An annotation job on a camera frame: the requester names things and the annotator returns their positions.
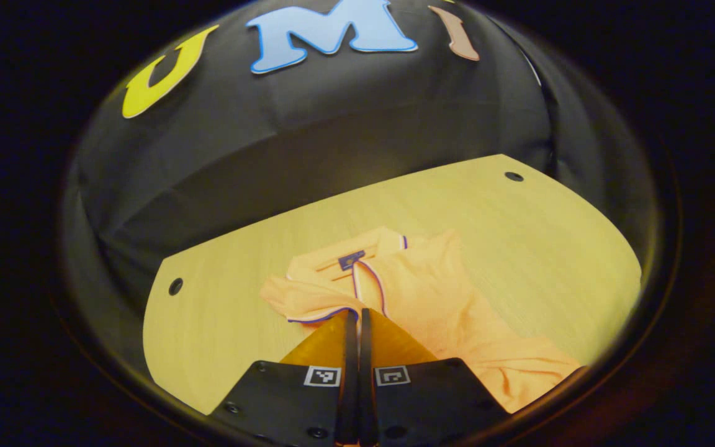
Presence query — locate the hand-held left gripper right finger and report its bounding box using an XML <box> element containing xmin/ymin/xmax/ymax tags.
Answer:
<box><xmin>359</xmin><ymin>309</ymin><xmax>511</xmax><ymax>447</ymax></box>

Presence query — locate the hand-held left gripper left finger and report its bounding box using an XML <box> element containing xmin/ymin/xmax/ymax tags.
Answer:
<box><xmin>209</xmin><ymin>309</ymin><xmax>359</xmax><ymax>447</ymax></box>

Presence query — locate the orange T-shirt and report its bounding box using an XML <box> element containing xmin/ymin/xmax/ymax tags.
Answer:
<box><xmin>260</xmin><ymin>227</ymin><xmax>582</xmax><ymax>414</ymax></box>

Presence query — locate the black backdrop cloth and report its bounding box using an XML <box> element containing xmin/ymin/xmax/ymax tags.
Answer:
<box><xmin>60</xmin><ymin>0</ymin><xmax>662</xmax><ymax>361</ymax></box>

